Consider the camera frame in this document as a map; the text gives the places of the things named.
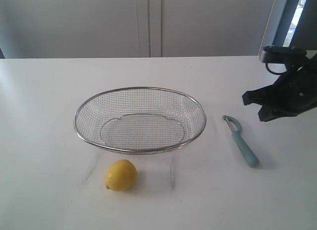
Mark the yellow lemon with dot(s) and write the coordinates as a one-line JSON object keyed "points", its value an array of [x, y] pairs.
{"points": [[121, 175]]}

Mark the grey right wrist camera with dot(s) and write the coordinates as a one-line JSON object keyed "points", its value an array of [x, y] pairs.
{"points": [[280, 54]]}

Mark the oval metal wire basket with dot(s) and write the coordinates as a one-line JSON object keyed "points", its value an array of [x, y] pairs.
{"points": [[139, 120]]}

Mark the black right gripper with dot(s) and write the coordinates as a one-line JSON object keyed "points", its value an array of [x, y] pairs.
{"points": [[293, 93]]}

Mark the teal handled peeler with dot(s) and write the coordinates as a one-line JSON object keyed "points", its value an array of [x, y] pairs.
{"points": [[236, 128]]}

